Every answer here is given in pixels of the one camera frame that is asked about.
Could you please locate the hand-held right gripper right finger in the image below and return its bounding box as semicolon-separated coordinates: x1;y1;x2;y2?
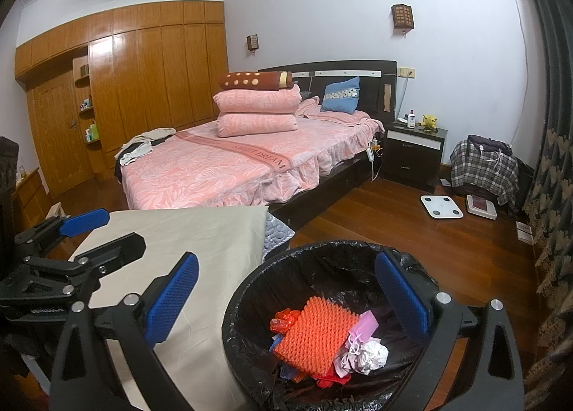
375;252;525;411

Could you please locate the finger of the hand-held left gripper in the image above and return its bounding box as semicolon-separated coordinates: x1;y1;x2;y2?
27;233;148;300
13;209;110;260

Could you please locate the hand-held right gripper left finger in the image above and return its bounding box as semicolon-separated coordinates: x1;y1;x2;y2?
49;251;200;411

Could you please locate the small bright pink bag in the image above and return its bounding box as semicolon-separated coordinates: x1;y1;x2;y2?
348;310;379;340

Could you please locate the white tissue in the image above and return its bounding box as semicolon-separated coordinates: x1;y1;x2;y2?
356;339;389;371

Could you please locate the black lined trash bin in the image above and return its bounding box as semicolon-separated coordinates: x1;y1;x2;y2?
221;238;453;411

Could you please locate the orange foam mesh sheet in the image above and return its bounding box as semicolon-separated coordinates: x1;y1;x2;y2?
273;296;361;371

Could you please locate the red plastic bag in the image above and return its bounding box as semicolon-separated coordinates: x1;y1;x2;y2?
309;368;341;389

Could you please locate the orange crinkled plastic wrapper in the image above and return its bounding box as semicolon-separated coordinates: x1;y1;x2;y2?
269;309;302;335

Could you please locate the wooden dresser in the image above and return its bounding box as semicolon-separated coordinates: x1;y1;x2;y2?
13;168;51;230

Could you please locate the black garment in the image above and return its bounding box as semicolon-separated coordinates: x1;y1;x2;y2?
113;136;173;179

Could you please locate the beige table cloth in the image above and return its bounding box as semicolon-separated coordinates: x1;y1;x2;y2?
72;206;269;411

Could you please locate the white garment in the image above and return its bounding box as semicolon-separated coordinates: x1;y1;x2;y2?
119;142;153;165

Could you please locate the white bathroom scale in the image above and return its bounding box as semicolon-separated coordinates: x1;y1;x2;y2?
420;194;464;219

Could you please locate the beige garment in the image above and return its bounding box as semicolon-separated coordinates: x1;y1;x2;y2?
123;128;177;148

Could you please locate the pink panel bathroom scale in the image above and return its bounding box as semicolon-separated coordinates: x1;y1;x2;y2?
466;194;499;220

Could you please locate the grey quilted pad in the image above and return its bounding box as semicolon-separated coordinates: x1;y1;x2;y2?
262;213;296;260

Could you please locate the pink bedspread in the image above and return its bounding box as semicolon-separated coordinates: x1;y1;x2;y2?
121;111;386;210

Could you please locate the dark nightstand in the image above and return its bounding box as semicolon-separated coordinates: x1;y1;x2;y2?
382;122;448;192

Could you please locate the plaid shirt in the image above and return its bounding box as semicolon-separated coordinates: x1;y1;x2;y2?
450;140;520;208

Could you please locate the wooden wardrobe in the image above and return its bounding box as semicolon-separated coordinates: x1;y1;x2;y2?
15;0;229;197

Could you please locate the dark chair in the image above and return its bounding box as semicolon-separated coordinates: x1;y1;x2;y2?
449;156;534;217

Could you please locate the dark hoodie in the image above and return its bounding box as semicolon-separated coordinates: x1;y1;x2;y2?
468;134;513;154

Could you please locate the lower pink pillow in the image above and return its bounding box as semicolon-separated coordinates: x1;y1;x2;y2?
216;112;298;139

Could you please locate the pink pillow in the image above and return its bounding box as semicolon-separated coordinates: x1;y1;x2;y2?
213;83;302;115
216;112;298;139

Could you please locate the upper pink pillow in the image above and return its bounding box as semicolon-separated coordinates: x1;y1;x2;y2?
213;83;302;115

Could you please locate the dark wooden bed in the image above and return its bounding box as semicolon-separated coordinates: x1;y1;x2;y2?
114;59;398;226

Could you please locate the blue pillow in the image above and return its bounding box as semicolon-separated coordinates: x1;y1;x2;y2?
321;76;361;114

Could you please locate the brown dotted bolster pillow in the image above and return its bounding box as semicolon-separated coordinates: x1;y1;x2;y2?
218;71;294;92

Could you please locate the dark patterned curtain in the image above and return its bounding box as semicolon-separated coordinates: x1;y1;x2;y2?
510;0;573;394

